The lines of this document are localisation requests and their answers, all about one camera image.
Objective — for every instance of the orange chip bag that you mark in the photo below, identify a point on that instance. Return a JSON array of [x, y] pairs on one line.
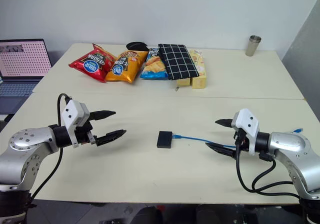
[[123, 67]]

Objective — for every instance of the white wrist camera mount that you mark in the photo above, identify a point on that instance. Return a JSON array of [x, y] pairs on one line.
[[72, 114], [247, 124]]

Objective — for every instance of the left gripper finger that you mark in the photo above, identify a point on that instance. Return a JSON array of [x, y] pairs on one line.
[[102, 114], [110, 137]]

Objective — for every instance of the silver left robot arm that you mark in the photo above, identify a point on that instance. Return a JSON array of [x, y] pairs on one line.
[[25, 144]]

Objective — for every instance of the red chip bag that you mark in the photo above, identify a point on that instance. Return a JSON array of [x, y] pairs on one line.
[[92, 64]]

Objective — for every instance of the long yellow snack box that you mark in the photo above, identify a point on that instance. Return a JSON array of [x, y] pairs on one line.
[[200, 69]]

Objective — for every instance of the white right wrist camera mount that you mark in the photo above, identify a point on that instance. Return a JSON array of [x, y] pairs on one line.
[[247, 124]]

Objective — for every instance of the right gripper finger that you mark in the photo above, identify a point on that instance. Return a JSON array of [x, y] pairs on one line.
[[222, 149], [225, 122]]

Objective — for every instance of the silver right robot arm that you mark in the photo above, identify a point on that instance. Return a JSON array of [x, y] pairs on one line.
[[295, 144]]

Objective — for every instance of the black white checked pouch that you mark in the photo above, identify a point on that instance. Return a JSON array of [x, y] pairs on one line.
[[178, 61]]

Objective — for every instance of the open laptop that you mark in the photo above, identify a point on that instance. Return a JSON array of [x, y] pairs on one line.
[[22, 59]]

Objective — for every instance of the small yellow box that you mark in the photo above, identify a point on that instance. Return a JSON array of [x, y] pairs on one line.
[[183, 82]]

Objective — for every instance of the small black box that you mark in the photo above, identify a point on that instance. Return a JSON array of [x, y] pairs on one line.
[[164, 139]]

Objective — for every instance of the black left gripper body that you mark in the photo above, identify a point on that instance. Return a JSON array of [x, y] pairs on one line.
[[85, 134]]

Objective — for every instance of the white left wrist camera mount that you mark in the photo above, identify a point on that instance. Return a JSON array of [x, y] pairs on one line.
[[72, 114]]

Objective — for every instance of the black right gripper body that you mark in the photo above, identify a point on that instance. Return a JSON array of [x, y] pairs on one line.
[[243, 144]]

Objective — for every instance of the blue chip bag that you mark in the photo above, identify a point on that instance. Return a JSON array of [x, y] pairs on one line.
[[153, 64]]

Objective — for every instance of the metal cup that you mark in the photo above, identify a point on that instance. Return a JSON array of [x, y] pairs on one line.
[[253, 46]]

